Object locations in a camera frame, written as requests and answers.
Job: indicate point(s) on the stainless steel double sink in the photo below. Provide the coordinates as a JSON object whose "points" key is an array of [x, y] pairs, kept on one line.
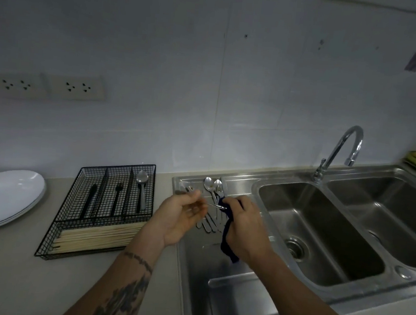
{"points": [[333, 226]]}

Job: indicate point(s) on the dark blue cloth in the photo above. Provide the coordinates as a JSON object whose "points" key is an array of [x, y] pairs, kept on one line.
{"points": [[226, 238]]}

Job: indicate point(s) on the black knife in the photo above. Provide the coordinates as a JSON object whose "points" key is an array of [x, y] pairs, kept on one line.
{"points": [[89, 199]]}

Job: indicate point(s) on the person's right forearm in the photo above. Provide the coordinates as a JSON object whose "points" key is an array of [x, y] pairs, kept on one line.
{"points": [[307, 308]]}

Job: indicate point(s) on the person's right hand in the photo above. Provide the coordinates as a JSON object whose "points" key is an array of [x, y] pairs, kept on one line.
{"points": [[250, 236]]}

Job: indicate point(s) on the person's left hand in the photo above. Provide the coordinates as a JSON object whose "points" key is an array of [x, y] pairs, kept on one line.
{"points": [[174, 220]]}

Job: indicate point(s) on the person's left forearm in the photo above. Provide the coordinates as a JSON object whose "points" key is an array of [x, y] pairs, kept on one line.
{"points": [[118, 286]]}

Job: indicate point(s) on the chrome faucet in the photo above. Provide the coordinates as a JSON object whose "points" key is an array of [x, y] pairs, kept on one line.
{"points": [[355, 128]]}

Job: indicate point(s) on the bundle of wooden chopsticks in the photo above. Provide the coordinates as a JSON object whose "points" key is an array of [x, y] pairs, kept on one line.
{"points": [[94, 238]]}

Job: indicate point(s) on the black spoon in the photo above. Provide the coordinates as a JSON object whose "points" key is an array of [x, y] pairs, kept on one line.
{"points": [[138, 204]]}

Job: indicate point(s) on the silver spoon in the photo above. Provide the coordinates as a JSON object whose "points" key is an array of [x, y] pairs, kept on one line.
{"points": [[212, 206], [142, 176]]}

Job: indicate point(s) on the black fork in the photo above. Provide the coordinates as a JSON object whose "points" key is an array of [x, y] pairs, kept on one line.
{"points": [[117, 200]]}

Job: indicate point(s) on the pile of steel cutlery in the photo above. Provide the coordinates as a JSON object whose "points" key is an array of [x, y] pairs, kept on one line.
{"points": [[209, 185]]}

